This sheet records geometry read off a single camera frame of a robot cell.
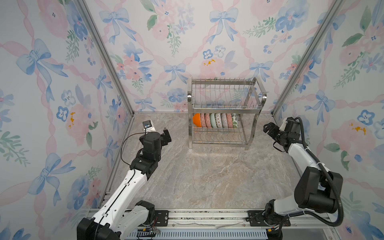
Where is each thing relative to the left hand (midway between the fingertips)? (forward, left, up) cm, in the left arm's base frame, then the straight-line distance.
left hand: (158, 129), depth 76 cm
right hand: (+9, -64, -10) cm, 65 cm away
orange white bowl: (+22, -20, -17) cm, 34 cm away
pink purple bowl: (+20, -24, -15) cm, 35 cm away
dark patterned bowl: (+20, -28, -15) cm, 37 cm away
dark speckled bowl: (+20, -42, -15) cm, 49 cm away
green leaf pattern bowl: (+19, -46, -15) cm, 52 cm away
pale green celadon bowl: (+20, -31, -15) cm, 40 cm away
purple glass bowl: (+20, -39, -15) cm, 46 cm away
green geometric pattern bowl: (+20, -35, -15) cm, 43 cm away
